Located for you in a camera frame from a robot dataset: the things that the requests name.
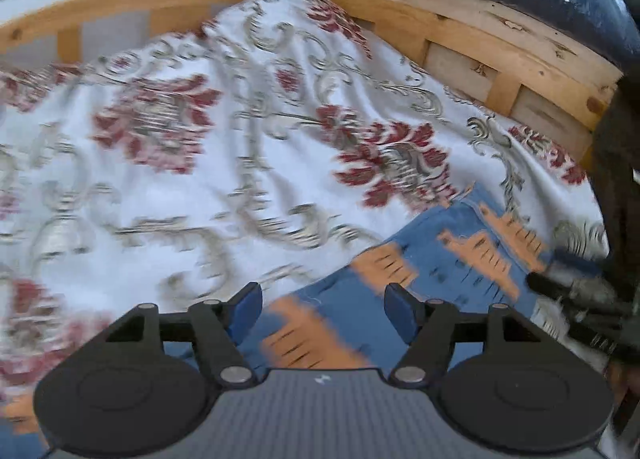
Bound wooden bed frame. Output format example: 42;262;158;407
0;0;622;164

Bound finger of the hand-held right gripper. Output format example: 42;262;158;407
564;311;638;359
527;248;632;314

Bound blue pants with orange print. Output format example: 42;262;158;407
160;184;551;375

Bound floral bedspread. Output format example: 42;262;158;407
0;0;612;440

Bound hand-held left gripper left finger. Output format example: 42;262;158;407
101;281;264;388

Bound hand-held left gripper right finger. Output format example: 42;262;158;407
383;283;547;388

